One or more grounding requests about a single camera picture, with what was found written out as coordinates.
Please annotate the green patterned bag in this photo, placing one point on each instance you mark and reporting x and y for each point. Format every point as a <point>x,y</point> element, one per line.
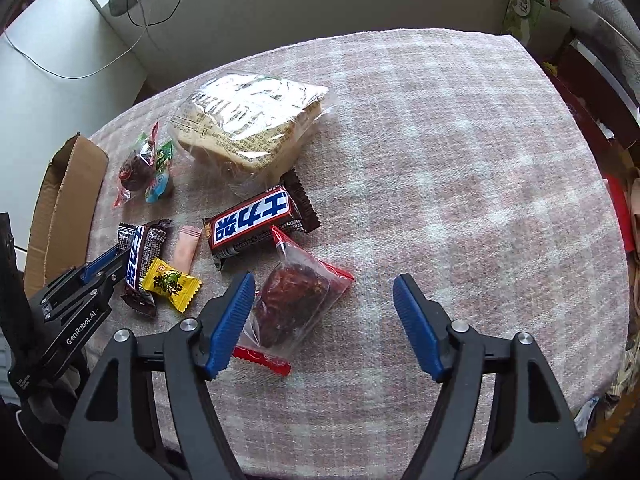
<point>525,10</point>

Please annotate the clear bag of crackers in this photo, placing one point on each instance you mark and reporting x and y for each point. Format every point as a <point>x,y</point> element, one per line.
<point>245,120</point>

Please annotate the yellow candy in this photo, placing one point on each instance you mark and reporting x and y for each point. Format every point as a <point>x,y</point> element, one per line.
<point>171,284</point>

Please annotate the red green snack packet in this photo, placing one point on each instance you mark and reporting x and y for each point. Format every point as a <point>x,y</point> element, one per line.
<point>161,180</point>

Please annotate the dark red box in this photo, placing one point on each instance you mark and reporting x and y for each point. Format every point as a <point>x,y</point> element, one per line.
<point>595,95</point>

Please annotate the large red-edged dried fruit packet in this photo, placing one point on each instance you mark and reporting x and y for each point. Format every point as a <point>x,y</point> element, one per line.
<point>295,305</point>

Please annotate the small red-edged dark snack packet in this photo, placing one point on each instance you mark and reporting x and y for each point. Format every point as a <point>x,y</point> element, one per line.
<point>136,172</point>

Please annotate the pink sachet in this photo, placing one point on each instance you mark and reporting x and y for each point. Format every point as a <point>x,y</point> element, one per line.
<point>187,245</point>

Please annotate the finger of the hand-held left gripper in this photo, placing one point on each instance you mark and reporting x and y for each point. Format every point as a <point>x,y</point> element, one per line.
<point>107,282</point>
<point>102,261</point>

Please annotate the small brown chocolate bar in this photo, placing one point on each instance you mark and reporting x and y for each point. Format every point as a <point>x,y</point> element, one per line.
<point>142,260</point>

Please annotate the pink checked tablecloth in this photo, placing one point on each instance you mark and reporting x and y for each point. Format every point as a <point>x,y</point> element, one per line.
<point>425,185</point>

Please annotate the brown cardboard box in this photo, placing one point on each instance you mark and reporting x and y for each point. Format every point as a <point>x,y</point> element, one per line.
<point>70,200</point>

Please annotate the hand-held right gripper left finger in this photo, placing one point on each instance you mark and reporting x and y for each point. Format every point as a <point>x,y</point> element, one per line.
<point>232,325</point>

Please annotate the large brown chocolate bar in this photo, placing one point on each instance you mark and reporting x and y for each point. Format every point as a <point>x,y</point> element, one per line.
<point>255,222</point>

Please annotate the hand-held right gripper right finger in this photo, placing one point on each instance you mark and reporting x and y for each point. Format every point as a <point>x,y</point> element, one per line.
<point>415,325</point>

